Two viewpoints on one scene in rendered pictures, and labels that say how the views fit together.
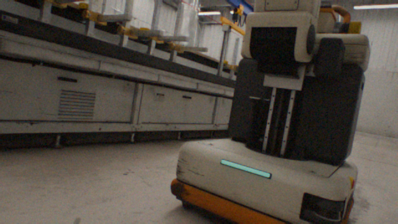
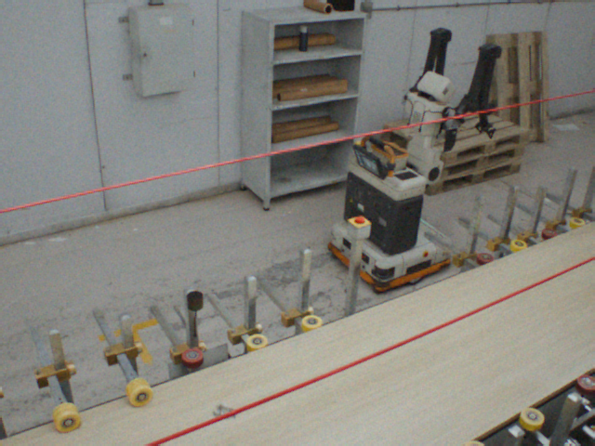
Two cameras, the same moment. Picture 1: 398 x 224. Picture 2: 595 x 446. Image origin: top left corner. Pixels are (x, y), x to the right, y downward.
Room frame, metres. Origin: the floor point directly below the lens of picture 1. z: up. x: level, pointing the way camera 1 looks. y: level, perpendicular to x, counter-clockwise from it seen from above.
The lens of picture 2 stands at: (4.99, 0.49, 2.49)
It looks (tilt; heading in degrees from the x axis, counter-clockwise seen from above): 29 degrees down; 203
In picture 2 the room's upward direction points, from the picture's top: 3 degrees clockwise
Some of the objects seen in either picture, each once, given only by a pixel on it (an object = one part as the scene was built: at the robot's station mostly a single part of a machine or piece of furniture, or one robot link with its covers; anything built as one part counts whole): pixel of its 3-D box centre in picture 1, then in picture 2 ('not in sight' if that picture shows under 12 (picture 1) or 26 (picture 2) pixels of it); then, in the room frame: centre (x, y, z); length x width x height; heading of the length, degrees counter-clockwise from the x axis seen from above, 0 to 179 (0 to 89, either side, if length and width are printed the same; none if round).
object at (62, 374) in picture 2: not in sight; (55, 373); (3.87, -0.86, 0.95); 0.14 x 0.06 x 0.05; 146
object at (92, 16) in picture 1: (94, 17); (556, 224); (1.59, 0.67, 0.82); 0.14 x 0.06 x 0.05; 146
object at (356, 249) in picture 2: (222, 53); (353, 280); (2.81, -0.15, 0.93); 0.05 x 0.05 x 0.45; 56
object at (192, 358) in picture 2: not in sight; (192, 365); (3.52, -0.52, 0.85); 0.08 x 0.08 x 0.11
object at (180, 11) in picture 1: (176, 33); (472, 238); (2.20, 0.27, 0.93); 0.04 x 0.04 x 0.48; 56
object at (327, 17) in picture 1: (306, 26); (389, 156); (1.30, -0.43, 0.87); 0.23 x 0.15 x 0.11; 56
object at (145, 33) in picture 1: (136, 33); (517, 232); (1.78, 0.47, 0.80); 0.43 x 0.03 x 0.04; 56
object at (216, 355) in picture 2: not in sight; (198, 361); (3.40, -0.57, 0.75); 0.26 x 0.01 x 0.10; 146
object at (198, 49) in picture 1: (183, 48); (454, 253); (2.19, 0.19, 0.82); 0.43 x 0.03 x 0.04; 56
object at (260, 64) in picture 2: not in sight; (301, 105); (0.43, -1.44, 0.78); 0.90 x 0.45 x 1.55; 146
